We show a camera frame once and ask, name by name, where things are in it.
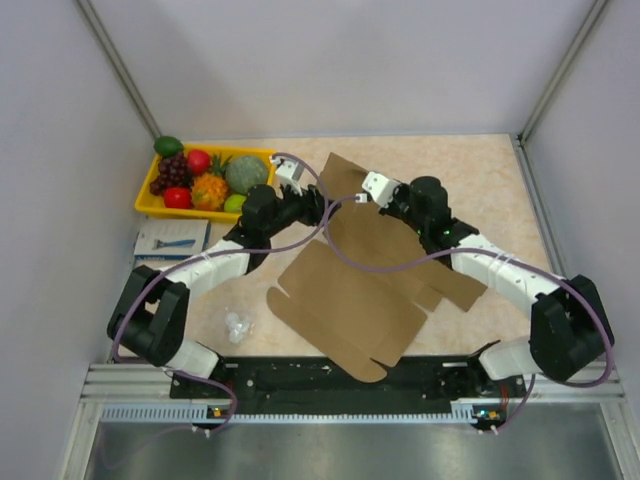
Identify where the green lime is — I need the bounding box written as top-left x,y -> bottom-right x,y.
223,194 -> 247,214

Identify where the red apple lower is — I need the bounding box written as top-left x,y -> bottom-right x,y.
163,187 -> 192,209

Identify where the brown cardboard box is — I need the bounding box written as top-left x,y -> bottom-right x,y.
265,152 -> 489,384

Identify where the orange pineapple toy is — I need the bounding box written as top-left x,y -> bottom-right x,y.
191,154 -> 231,211

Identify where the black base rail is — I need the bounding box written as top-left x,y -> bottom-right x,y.
169,354 -> 529,416

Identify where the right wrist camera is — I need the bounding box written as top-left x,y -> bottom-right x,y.
355,171 -> 400,208

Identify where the red apple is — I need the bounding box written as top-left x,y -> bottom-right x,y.
163,187 -> 192,209
187,149 -> 211,176

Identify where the green avocado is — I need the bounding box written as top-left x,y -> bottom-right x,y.
153,136 -> 184,157

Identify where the dark red grape bunch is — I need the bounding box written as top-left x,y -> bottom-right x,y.
149,152 -> 193,196

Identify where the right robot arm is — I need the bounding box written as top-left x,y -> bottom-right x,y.
362,172 -> 615,396

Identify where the green melon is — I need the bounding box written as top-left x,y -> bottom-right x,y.
225,155 -> 269,195

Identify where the yellow plastic tray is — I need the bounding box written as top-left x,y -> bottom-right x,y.
134,142 -> 276,224

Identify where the red apple upper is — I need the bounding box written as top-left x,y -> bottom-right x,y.
187,149 -> 211,176

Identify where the razor blister pack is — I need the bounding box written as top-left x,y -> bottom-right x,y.
133,219 -> 211,260

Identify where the grey cable duct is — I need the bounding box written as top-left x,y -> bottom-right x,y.
100,402 -> 498,425

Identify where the crumpled clear plastic wrap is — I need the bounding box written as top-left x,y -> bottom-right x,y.
224,310 -> 254,344

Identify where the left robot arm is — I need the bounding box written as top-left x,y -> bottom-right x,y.
107,185 -> 329,397

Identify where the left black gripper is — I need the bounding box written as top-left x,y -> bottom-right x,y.
263,180 -> 341,239

